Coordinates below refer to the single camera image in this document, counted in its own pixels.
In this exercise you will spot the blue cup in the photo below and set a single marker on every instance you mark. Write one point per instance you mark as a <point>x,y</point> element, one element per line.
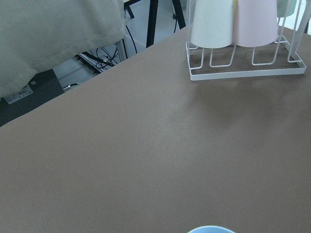
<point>211,229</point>

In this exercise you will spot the white cup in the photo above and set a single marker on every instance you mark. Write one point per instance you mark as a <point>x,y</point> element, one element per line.
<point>212,25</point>

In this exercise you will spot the pink cup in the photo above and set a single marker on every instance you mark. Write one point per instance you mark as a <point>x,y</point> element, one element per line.
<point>255,23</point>

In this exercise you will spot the beige curtain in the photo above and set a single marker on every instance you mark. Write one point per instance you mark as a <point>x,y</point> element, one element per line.
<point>37,35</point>

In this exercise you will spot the green cup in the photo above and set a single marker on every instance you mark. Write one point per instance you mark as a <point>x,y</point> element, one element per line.
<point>285,8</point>

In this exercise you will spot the white wire cup rack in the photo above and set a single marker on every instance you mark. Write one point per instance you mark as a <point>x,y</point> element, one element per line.
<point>277,58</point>

